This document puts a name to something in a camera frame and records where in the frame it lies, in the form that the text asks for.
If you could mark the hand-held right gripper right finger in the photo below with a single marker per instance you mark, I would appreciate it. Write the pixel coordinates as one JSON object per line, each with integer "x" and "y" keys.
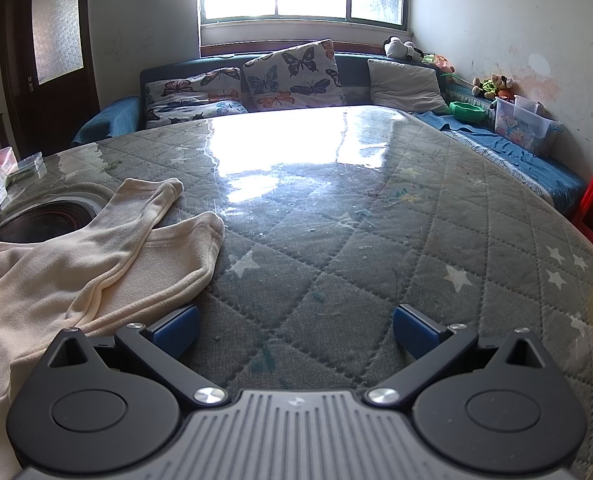
{"x": 416, "y": 332}

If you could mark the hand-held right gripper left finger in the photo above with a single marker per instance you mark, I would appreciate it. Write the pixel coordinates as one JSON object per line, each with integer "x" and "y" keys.
{"x": 176, "y": 331}

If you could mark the cream knit garment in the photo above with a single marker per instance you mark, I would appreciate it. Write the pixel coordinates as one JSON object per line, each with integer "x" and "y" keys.
{"x": 76, "y": 280}

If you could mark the round dark table hotplate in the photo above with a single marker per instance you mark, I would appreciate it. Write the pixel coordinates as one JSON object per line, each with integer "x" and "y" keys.
{"x": 41, "y": 220}

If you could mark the green packet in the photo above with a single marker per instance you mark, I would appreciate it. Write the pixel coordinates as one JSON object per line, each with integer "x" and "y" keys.
{"x": 26, "y": 167}

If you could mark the blue sofa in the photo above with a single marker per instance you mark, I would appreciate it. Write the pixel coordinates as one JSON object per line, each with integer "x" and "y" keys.
{"x": 111, "y": 115}

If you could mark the green bowl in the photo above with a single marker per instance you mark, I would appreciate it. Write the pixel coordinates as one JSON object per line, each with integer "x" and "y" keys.
{"x": 466, "y": 111}

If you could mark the clear plastic storage box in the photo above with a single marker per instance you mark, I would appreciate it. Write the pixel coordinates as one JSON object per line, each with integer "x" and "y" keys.
{"x": 523, "y": 127}

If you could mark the flat butterfly print pillow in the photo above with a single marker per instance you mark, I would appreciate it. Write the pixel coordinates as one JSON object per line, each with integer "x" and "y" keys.
{"x": 191, "y": 95}

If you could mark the plain grey pillow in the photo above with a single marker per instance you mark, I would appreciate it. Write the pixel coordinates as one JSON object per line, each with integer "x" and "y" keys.
{"x": 406, "y": 85}

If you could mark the brown and green plush toy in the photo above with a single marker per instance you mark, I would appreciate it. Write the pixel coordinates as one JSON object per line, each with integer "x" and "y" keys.
{"x": 491, "y": 86}

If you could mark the dark wooden glazed door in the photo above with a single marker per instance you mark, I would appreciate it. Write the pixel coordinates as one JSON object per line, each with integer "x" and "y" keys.
{"x": 61, "y": 100}

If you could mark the pink and green toy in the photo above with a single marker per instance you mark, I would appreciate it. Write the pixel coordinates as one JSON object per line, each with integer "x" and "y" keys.
{"x": 440, "y": 62}

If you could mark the square butterfly print pillow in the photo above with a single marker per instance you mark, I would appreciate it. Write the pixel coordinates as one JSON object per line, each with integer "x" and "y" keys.
{"x": 291, "y": 75}

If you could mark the panda plush toy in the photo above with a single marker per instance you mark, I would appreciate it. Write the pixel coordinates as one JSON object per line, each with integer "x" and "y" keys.
{"x": 399, "y": 49}

